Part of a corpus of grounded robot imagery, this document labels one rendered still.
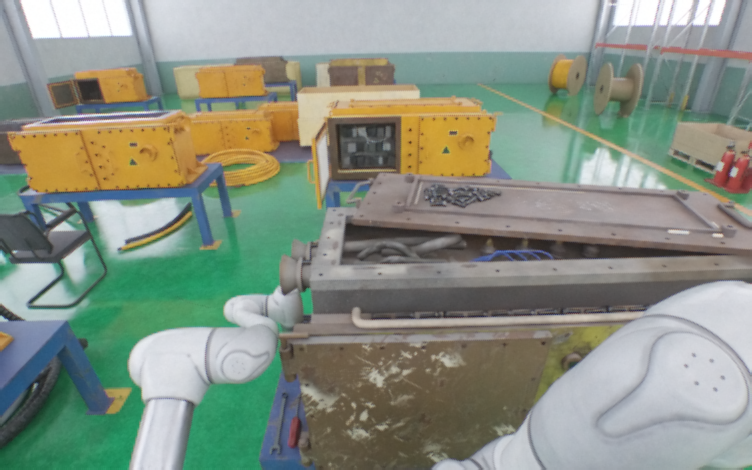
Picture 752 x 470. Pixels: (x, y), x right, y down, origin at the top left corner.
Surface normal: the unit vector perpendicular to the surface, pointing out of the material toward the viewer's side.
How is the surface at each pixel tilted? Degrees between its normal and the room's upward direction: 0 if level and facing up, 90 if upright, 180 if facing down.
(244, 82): 90
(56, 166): 90
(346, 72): 90
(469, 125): 90
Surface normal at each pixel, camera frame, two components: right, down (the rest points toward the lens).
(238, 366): 0.22, 0.00
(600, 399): -0.94, -0.23
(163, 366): -0.04, -0.56
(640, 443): -0.70, 0.26
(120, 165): 0.04, 0.47
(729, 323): -0.11, -0.77
